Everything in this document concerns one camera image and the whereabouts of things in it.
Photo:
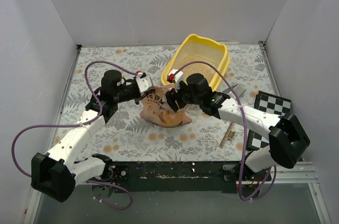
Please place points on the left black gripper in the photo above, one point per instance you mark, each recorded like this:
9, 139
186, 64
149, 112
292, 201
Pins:
139, 94

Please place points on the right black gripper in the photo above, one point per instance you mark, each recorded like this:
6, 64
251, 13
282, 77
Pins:
173, 99

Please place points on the pink cat litter bag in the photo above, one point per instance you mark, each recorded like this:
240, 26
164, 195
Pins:
156, 110

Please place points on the silver metal scoop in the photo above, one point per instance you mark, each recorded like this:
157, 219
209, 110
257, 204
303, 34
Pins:
239, 89

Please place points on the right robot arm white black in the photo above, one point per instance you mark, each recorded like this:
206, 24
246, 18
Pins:
287, 138

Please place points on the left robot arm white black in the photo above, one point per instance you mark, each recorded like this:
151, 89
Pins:
56, 173

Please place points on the yellow plastic litter box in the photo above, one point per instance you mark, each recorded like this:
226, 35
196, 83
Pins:
197, 48

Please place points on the gold brown bookmark strip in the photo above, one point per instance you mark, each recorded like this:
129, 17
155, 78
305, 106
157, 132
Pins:
228, 135

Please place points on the black white checkerboard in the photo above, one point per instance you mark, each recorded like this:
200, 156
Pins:
271, 104

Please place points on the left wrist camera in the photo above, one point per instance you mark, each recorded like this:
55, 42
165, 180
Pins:
144, 82

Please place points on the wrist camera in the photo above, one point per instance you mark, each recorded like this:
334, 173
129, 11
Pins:
175, 76
144, 82

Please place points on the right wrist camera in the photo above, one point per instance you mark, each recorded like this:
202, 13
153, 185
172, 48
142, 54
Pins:
175, 76

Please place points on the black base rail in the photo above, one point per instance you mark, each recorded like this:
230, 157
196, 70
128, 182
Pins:
173, 176

